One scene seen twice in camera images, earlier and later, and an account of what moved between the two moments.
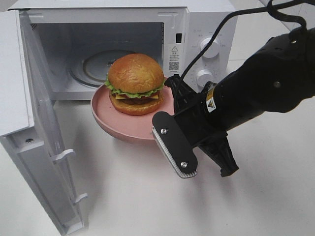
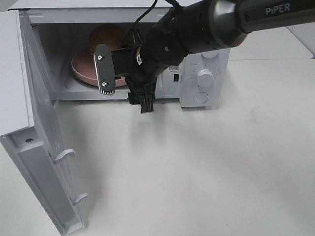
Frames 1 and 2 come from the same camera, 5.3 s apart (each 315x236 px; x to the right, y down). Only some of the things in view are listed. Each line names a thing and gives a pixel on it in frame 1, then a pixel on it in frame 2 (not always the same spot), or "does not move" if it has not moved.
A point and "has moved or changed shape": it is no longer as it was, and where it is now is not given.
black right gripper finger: (218, 149) → (141, 91)
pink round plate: (135, 127) → (83, 64)
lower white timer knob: (203, 76) does not move
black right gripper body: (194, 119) → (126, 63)
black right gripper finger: (184, 96) → (134, 39)
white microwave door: (30, 125) does not move
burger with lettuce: (135, 80) has moved or changed shape
